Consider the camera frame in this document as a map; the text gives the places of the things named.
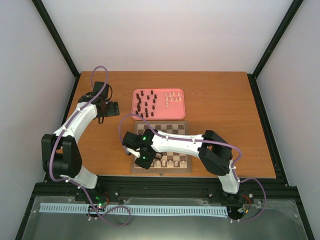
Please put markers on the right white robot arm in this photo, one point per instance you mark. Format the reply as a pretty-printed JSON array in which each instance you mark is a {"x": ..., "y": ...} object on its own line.
[{"x": 214, "y": 152}]

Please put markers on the wooden chess board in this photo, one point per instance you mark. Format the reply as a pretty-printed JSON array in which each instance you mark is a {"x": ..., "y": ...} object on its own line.
[{"x": 171, "y": 127}]

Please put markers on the black aluminium frame base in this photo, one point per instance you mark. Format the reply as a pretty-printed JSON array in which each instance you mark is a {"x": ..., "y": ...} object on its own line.
[{"x": 228, "y": 103}]

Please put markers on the white chess rook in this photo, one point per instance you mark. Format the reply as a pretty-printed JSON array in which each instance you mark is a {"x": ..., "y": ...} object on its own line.
[{"x": 183, "y": 164}]

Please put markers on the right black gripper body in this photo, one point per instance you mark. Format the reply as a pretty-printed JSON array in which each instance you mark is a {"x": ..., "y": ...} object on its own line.
[{"x": 147, "y": 161}]

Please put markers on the light blue cable duct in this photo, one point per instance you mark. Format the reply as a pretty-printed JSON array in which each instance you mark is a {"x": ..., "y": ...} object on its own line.
[{"x": 136, "y": 210}]

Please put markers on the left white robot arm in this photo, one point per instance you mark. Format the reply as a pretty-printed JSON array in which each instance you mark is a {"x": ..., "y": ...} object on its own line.
[{"x": 61, "y": 157}]

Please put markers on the white chess king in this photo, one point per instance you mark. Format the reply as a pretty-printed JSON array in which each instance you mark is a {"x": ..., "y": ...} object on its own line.
[{"x": 157, "y": 164}]

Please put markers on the pink plastic tray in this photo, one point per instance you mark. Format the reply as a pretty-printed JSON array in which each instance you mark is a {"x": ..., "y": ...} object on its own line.
[{"x": 159, "y": 103}]

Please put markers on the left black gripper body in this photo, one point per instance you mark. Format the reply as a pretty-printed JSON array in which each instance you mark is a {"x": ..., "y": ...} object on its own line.
[{"x": 113, "y": 111}]

